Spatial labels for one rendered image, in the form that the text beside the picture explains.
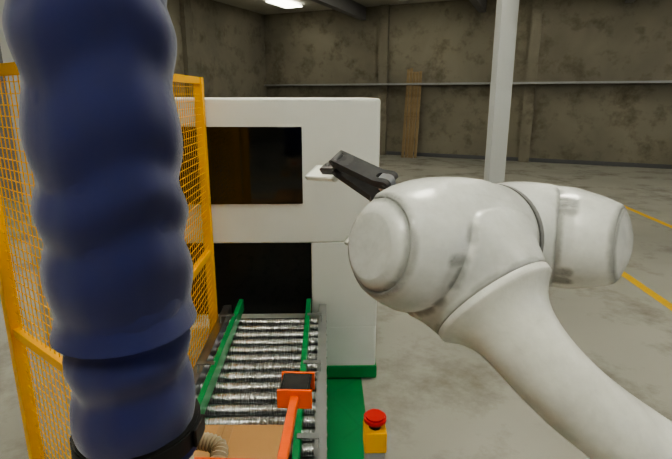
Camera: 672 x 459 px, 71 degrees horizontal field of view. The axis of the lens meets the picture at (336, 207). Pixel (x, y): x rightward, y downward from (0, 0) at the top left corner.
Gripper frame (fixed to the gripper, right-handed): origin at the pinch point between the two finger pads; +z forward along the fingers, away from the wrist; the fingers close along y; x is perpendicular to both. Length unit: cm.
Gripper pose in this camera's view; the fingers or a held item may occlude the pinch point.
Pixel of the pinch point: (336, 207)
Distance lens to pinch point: 75.0
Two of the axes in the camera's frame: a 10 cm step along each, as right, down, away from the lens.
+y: 4.5, 7.7, 4.6
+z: -6.5, -0.9, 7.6
